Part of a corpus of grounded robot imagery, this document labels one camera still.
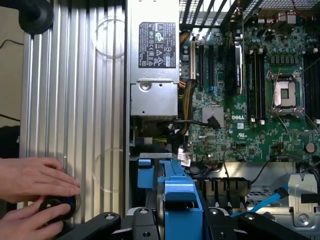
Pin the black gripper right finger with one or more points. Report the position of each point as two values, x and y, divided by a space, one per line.
220 225

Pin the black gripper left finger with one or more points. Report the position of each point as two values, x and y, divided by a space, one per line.
146 225

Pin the person's right hand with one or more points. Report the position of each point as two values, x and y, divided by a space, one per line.
25 225

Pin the person's left hand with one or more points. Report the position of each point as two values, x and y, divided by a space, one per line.
32 177

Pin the black fan shroud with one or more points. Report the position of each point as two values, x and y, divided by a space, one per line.
225 185

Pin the open PC case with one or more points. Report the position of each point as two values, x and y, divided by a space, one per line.
250 170

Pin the clear round plastic disc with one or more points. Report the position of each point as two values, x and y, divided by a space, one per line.
108 37
108 170

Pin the hard drive in blue caddy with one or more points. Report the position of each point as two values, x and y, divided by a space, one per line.
155 155

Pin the white barcode tag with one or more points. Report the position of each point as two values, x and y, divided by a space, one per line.
185 156

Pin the green motherboard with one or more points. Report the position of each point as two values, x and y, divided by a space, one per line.
250 140

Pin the silver heat sink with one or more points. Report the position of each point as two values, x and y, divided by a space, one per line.
207 112

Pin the coin battery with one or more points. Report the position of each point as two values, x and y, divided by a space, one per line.
310 148

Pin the silver power supply unit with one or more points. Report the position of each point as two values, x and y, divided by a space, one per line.
152 100

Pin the silver socket cover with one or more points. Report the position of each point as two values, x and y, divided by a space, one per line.
287 111

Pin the thin locking lever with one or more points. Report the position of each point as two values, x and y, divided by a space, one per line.
310 119

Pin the black RAM slot row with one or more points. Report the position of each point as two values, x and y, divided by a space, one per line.
312 95
260 87

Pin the CPU socket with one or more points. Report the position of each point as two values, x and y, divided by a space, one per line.
285 92

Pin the black graphics card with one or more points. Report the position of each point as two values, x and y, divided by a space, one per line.
235 72

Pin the black expansion slot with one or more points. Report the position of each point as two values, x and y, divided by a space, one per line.
201 67
211 65

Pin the black seat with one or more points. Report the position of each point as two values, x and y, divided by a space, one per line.
10 141

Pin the white expansion slot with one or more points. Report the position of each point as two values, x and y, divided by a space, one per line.
193 62

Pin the silver metal drive bracket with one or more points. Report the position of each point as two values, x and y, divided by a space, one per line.
302 212

